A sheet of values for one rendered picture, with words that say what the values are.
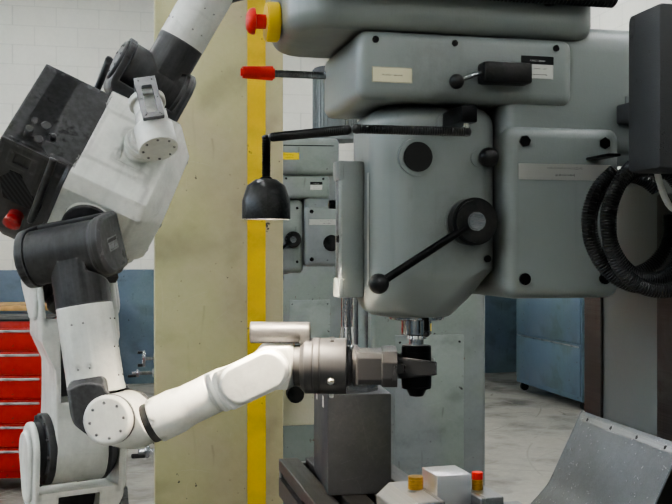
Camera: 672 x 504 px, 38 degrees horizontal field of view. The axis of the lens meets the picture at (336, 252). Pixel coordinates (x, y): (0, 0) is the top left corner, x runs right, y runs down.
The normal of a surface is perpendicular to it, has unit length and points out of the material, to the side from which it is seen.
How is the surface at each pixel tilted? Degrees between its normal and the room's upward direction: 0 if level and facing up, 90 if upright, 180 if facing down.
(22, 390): 90
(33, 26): 90
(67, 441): 80
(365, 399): 90
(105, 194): 95
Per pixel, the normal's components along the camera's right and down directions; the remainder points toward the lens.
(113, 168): 0.44, -0.54
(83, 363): -0.09, -0.07
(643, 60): -0.97, 0.00
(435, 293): 0.20, 0.47
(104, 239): 0.98, -0.18
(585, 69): 0.22, 0.00
